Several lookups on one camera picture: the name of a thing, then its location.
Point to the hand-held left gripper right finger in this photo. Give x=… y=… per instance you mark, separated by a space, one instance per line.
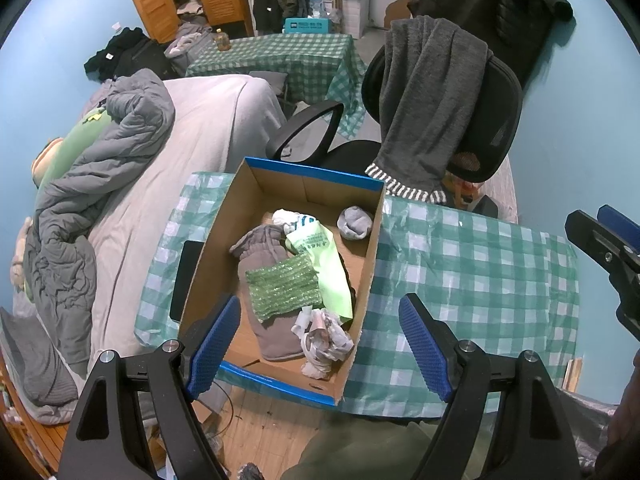
x=425 y=345

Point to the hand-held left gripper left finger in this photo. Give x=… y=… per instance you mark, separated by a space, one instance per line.
x=215 y=345

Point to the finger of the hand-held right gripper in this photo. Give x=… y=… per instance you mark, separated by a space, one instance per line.
x=590 y=232
x=620 y=225

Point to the blue-edged cardboard box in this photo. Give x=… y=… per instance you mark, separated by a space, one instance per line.
x=240 y=345

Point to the brown-grey sock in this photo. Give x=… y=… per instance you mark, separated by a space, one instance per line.
x=272 y=335

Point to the green knit cloth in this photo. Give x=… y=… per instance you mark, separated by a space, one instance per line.
x=282 y=285

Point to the white patterned sock bundle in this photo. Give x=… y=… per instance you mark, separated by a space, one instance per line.
x=325 y=345

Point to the grey sock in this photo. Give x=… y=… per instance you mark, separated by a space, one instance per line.
x=355 y=222

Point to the white and blue sock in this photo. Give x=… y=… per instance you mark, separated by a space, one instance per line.
x=287 y=217

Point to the person's right hand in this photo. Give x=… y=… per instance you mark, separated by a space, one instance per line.
x=627 y=420

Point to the black tablet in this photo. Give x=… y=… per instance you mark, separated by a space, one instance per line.
x=185 y=280

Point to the green checkered plastic tablecloth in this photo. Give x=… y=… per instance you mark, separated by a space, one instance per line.
x=475 y=280

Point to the grey ribbed panel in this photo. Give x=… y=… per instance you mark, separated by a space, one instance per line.
x=505 y=195

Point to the wooden slats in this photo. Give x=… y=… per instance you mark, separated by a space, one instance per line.
x=572 y=375

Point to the silver foil bag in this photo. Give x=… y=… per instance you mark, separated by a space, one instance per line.
x=585 y=420

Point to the person's green trousers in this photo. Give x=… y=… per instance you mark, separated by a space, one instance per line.
x=350 y=455

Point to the orange snack bag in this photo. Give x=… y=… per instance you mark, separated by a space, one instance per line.
x=462 y=190

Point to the black office chair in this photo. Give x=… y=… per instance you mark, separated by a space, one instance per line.
x=500 y=110

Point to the grey quilt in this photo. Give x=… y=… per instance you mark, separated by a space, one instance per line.
x=100 y=170

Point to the grey garment with striped cuffs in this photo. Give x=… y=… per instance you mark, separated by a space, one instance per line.
x=425 y=100

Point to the bed with white sheet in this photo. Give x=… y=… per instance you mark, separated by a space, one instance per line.
x=210 y=125

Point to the brown cardboard piece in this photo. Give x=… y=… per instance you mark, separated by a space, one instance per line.
x=399 y=10

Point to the green checkered cloth table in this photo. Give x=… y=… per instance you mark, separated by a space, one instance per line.
x=290 y=60

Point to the pile of black clothes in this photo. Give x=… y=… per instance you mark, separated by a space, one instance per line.
x=130 y=55

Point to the pile of grey clothes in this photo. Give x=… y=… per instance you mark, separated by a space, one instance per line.
x=190 y=42

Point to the amber bottle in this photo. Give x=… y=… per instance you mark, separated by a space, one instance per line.
x=222 y=41

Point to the teal box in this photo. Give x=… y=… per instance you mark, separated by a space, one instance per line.
x=307 y=26

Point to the wooden wardrobe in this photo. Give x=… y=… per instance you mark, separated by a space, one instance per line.
x=150 y=0

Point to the blue and white plastic bag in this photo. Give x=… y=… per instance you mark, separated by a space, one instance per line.
x=320 y=5

